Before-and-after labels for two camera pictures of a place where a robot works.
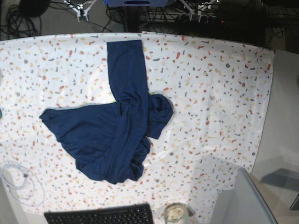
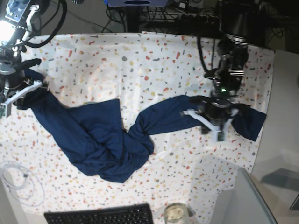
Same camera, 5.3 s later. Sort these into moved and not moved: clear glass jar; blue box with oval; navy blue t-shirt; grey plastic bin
Moved: navy blue t-shirt
Not moved: grey plastic bin; blue box with oval; clear glass jar
